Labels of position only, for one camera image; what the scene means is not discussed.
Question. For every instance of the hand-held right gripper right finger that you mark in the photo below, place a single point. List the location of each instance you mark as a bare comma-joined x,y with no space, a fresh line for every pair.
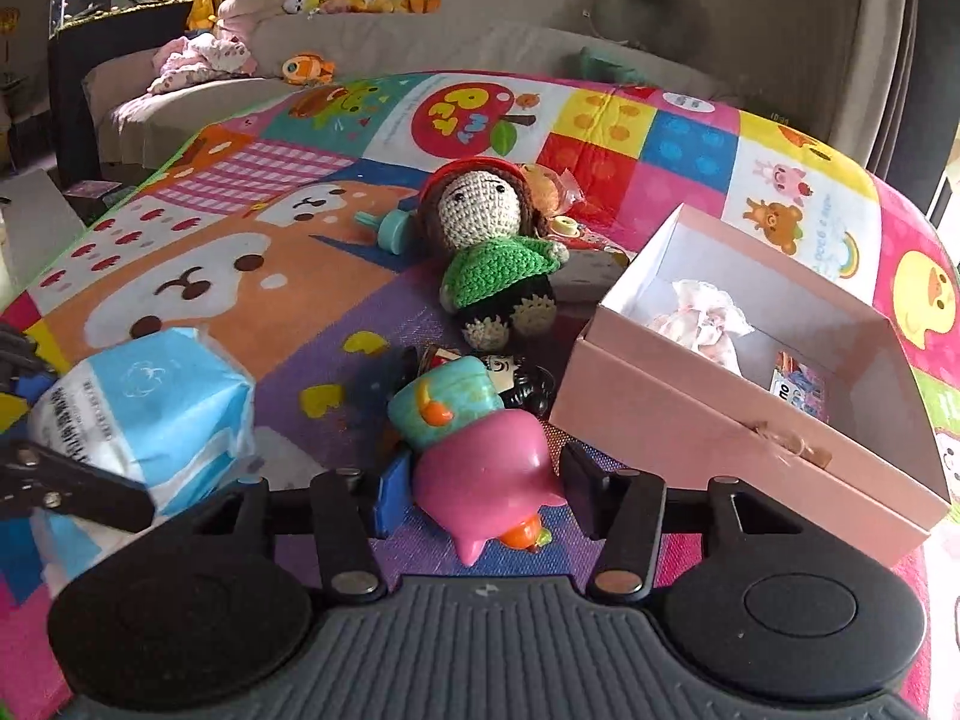
581,480

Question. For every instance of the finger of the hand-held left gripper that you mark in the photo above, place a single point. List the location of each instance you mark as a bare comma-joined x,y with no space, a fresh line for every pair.
67,487
22,356

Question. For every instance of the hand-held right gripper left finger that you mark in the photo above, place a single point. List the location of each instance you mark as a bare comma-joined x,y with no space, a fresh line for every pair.
391,499

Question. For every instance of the pink toy figure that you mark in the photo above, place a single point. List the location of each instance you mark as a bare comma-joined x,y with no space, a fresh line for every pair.
487,472

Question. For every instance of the brown cardboard box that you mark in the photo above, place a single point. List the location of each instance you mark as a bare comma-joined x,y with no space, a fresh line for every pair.
675,427

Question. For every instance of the blue white tissue packet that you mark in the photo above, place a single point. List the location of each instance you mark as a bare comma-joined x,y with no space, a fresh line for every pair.
150,405

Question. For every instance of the teal toy bottle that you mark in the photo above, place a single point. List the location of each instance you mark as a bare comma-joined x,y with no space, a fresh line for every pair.
386,234

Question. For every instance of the clear plastic snack bag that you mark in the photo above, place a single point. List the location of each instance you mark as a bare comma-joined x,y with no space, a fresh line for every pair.
544,191

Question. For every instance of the black-haired doll figure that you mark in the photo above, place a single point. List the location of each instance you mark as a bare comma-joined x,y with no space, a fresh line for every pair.
525,386

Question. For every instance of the teal toy figure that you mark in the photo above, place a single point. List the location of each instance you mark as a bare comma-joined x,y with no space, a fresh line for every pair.
450,401

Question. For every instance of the white floral cloth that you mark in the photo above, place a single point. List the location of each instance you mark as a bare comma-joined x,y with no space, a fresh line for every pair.
701,319

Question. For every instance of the colourful printed blanket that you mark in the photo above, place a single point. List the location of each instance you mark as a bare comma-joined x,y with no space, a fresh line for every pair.
247,300

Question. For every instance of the colourful card packet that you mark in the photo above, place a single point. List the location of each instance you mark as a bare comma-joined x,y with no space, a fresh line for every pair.
799,386

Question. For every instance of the crocheted doll green dress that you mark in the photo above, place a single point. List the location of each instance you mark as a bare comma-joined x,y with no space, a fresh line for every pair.
487,262

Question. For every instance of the black cabinet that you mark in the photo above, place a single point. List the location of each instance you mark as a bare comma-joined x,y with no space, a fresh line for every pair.
82,75

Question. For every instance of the pink clothes pile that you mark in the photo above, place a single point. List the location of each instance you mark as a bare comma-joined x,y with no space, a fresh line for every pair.
199,64

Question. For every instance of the clownfish plush toy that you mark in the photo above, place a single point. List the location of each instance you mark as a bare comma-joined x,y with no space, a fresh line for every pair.
307,69

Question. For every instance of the teal cloth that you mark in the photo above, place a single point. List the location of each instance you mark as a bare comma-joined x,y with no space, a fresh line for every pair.
611,67

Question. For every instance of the white yellow plush toy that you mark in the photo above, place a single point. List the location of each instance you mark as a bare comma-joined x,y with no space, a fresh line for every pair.
296,0

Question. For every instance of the beige sofa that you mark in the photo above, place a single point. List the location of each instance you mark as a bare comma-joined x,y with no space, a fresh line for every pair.
420,45

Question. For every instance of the row of orange plush toys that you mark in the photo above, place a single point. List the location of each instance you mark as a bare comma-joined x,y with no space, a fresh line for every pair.
375,2

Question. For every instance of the beige curtain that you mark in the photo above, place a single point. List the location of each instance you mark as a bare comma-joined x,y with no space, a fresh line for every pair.
885,30

